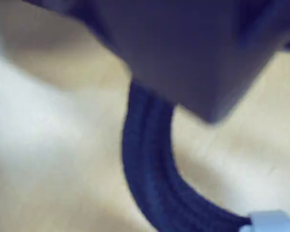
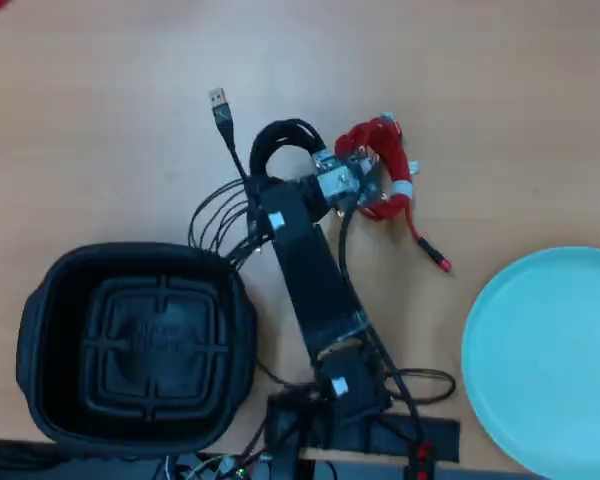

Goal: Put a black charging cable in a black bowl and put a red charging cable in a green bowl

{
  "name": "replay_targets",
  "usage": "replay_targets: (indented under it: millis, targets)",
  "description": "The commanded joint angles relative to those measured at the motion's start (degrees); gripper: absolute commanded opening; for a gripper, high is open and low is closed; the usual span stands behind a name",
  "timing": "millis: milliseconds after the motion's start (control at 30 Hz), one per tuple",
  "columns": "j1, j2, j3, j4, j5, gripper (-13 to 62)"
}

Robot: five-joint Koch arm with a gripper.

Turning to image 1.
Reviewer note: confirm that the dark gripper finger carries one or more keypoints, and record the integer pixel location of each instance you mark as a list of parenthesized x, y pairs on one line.
[(164, 48), (258, 36)]

